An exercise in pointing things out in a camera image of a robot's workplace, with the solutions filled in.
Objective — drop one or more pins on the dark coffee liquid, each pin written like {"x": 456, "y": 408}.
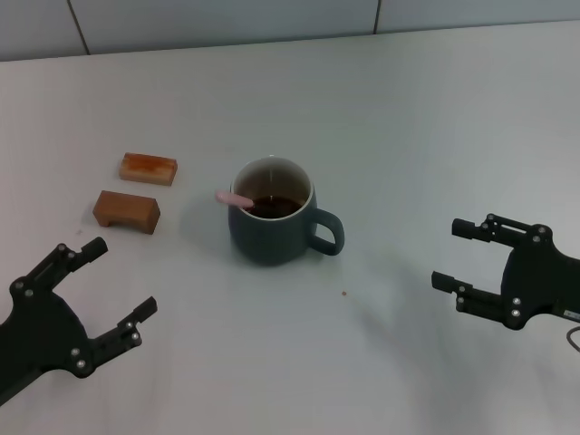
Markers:
{"x": 278, "y": 206}

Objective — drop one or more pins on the grey ceramic cup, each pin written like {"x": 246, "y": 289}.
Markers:
{"x": 263, "y": 240}

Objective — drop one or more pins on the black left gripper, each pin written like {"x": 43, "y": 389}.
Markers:
{"x": 41, "y": 335}

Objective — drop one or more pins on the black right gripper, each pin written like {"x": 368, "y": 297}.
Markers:
{"x": 532, "y": 283}

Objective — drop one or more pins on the brown wooden block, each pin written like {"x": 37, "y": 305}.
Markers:
{"x": 131, "y": 210}

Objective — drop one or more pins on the light wooden block orange stain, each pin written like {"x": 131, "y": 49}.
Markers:
{"x": 149, "y": 170}

